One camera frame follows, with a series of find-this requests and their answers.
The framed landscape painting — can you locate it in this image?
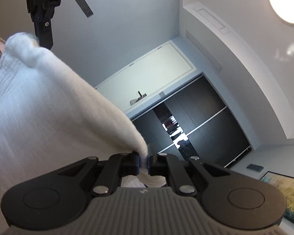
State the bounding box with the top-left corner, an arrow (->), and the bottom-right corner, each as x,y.
260,171 -> 294,224

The grey wall switch panel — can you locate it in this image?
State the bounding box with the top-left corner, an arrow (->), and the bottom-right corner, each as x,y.
75,0 -> 93,18

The black door handle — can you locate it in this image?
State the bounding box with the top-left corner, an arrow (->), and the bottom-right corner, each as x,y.
137,91 -> 147,101

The ceiling air vent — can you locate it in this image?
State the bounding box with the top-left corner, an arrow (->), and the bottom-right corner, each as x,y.
193,6 -> 230,35

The dark sliding wardrobe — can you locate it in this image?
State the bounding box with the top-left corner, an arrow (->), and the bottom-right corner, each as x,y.
133,76 -> 252,168

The white muslin garment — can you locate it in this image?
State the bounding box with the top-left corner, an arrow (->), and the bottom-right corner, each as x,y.
0,31 -> 167,235

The white door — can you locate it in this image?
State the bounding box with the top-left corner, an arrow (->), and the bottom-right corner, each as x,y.
96,41 -> 196,114

